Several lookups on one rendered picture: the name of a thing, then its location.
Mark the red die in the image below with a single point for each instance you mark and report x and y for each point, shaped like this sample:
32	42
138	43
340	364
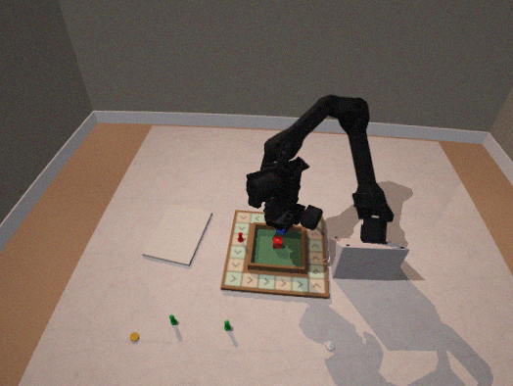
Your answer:
277	242

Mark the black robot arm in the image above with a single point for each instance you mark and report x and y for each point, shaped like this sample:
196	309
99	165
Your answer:
285	175

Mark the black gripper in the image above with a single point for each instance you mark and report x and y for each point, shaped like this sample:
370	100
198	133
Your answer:
309	217

